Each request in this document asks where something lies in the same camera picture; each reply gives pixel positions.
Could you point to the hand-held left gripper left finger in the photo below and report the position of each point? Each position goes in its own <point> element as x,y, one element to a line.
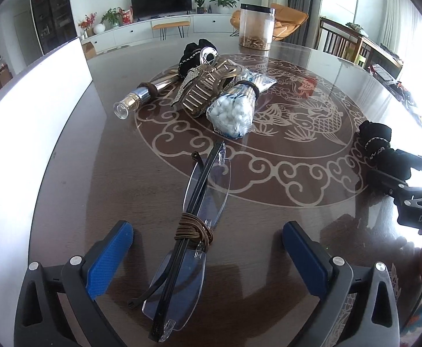
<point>106,260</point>

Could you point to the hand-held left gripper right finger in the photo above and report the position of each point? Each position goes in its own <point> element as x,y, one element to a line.
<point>305,256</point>

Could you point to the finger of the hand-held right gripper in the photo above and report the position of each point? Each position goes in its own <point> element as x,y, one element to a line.
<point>418,161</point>
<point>384,181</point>

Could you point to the rimless eyeglasses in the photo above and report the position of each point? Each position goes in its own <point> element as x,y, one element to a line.
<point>176,296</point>

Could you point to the wooden side table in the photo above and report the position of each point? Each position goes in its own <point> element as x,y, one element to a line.
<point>377,53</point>

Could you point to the dark wooden chair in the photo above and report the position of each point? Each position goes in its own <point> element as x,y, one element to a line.
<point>335,41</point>

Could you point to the sheer window curtain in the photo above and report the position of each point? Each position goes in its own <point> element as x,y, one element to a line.
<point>402,16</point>

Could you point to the white board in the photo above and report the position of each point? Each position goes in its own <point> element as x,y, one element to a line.
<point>30,133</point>

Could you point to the pack of cotton swabs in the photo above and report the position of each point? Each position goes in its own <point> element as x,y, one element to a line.
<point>232,114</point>

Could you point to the perfume bottle with gold collar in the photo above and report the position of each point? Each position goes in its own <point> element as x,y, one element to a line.
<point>135,99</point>

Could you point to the orange lounge chair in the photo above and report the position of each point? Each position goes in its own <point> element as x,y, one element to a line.
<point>292,18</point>

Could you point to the gold hair claw clip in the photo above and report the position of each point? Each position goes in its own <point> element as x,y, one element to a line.
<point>200,95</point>

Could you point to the rhinestone hair ribbon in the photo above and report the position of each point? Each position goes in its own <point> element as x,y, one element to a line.
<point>185,86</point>

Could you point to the clear jar with black lid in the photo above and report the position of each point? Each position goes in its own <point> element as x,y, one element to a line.
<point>257,25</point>

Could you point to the white television cabinet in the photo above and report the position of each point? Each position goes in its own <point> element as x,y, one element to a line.
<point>131,33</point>

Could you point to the red flowers in white vase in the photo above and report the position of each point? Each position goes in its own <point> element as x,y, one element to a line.
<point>98,28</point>

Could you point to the large potted green plant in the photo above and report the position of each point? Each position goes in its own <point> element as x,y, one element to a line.
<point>224,1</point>

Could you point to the bushy potted green plant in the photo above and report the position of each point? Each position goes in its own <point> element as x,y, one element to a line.
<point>110,17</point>

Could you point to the red packet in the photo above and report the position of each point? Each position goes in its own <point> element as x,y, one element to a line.
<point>127,17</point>

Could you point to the orange stool with black legs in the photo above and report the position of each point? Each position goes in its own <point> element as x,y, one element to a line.
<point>170,24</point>

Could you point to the small potted plant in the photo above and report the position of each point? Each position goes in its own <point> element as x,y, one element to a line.
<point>199,6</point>

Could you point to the dark display cabinet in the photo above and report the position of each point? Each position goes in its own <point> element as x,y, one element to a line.
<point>51,9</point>

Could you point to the black television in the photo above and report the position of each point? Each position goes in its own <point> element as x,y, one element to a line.
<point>161,0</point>

